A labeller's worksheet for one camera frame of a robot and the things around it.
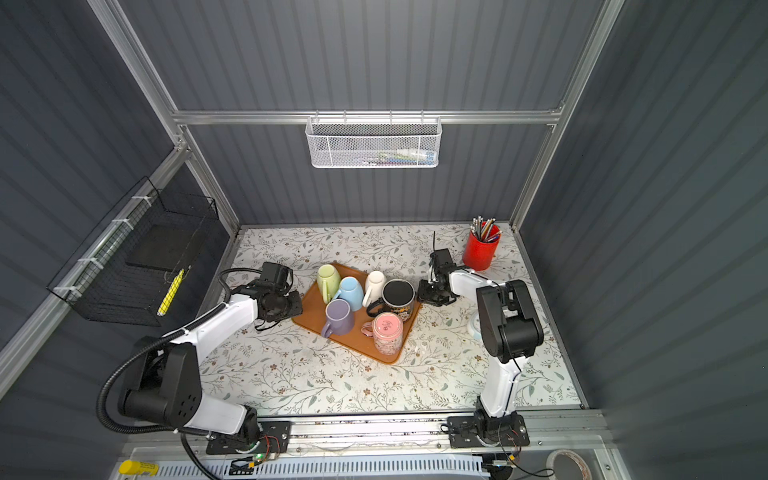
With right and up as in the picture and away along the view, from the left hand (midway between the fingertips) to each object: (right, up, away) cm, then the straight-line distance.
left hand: (296, 308), depth 90 cm
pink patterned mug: (+28, -4, -10) cm, 30 cm away
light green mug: (+9, +9, +3) cm, 13 cm away
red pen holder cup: (+59, +19, +7) cm, 62 cm away
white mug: (+24, +7, +1) cm, 25 cm away
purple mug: (+14, -2, -4) cm, 15 cm away
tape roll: (+73, -31, -21) cm, 82 cm away
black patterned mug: (+31, +4, -3) cm, 32 cm away
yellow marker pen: (-27, -29, -27) cm, 48 cm away
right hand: (+40, +2, +9) cm, 41 cm away
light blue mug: (+17, +5, 0) cm, 18 cm away
